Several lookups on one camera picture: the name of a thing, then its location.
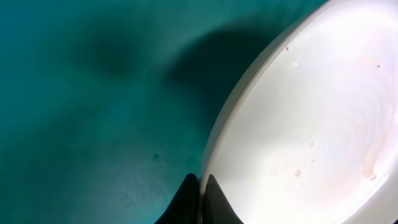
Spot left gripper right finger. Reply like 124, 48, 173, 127
202, 174, 243, 224

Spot teal plastic tray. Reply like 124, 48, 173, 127
1, 0, 322, 223

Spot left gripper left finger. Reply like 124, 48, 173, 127
155, 173, 199, 224

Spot white plate with orange stain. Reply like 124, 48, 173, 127
200, 0, 397, 223

